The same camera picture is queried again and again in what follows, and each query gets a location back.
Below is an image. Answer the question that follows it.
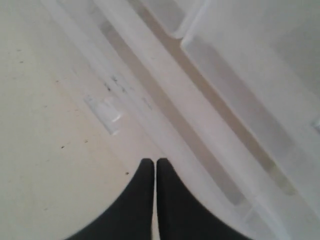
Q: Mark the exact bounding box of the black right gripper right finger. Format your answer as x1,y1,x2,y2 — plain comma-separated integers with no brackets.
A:
156,158,247,240

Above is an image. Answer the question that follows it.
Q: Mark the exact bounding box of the white translucent drawer cabinet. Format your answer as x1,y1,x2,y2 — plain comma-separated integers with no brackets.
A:
43,0,320,240

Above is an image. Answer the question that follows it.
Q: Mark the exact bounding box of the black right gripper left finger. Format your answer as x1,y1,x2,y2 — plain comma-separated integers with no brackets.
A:
69,158,155,240

